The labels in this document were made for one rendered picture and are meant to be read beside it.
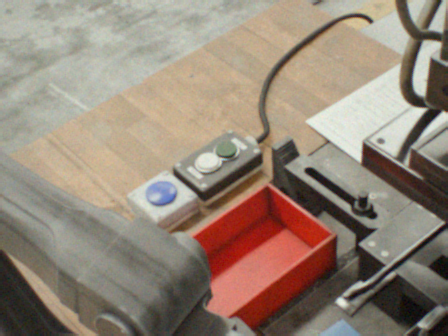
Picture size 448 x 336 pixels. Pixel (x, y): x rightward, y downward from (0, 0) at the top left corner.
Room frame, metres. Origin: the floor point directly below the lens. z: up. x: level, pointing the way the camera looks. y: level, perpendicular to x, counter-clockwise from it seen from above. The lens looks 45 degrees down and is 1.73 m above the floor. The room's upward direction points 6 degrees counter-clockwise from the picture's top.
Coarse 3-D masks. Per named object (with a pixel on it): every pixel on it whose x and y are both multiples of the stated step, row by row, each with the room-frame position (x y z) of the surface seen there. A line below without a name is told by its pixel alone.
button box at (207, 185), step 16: (352, 16) 1.16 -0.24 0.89; (368, 16) 1.19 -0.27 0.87; (320, 32) 1.11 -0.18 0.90; (208, 144) 0.85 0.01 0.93; (240, 144) 0.84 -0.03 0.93; (256, 144) 0.85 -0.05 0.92; (192, 160) 0.82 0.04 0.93; (224, 160) 0.81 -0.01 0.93; (240, 160) 0.81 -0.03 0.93; (256, 160) 0.82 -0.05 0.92; (176, 176) 0.81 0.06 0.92; (192, 176) 0.79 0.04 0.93; (208, 176) 0.79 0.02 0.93; (224, 176) 0.79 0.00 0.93; (240, 176) 0.80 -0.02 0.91; (208, 192) 0.77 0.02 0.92; (224, 192) 0.78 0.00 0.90
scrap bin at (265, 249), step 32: (256, 192) 0.72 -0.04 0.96; (224, 224) 0.69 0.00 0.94; (256, 224) 0.72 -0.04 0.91; (288, 224) 0.70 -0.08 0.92; (320, 224) 0.66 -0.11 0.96; (224, 256) 0.67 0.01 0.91; (256, 256) 0.67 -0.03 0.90; (288, 256) 0.66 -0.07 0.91; (320, 256) 0.63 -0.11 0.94; (224, 288) 0.62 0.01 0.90; (256, 288) 0.62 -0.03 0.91; (288, 288) 0.60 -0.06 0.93; (256, 320) 0.57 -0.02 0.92
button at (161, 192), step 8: (152, 184) 0.78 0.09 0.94; (160, 184) 0.78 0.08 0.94; (168, 184) 0.77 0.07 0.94; (152, 192) 0.76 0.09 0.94; (160, 192) 0.76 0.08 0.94; (168, 192) 0.76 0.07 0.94; (176, 192) 0.76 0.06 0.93; (152, 200) 0.75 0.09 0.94; (160, 200) 0.75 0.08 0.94; (168, 200) 0.75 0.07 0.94
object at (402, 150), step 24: (408, 120) 0.63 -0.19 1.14; (432, 120) 0.63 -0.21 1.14; (384, 144) 0.60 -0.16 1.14; (408, 144) 0.60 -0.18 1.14; (432, 144) 0.55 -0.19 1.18; (384, 168) 0.59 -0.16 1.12; (408, 168) 0.57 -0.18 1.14; (432, 168) 0.53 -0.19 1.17; (408, 192) 0.56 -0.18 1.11; (432, 192) 0.54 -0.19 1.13
